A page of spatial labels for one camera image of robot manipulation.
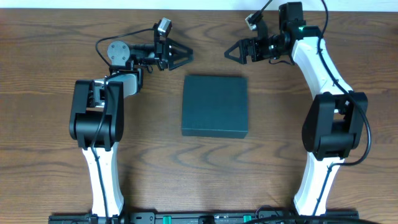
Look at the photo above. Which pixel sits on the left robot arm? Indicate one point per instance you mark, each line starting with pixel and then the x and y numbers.
pixel 97 114

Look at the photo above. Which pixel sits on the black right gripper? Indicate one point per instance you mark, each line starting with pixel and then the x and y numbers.
pixel 245 45

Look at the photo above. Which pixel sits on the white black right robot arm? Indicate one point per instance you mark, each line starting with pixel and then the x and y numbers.
pixel 336 131

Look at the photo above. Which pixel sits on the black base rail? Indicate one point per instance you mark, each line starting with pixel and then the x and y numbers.
pixel 169 218

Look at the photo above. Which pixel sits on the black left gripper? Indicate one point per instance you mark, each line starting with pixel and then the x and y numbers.
pixel 166 55

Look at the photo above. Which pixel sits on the dark green box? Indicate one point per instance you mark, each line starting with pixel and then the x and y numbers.
pixel 215 106

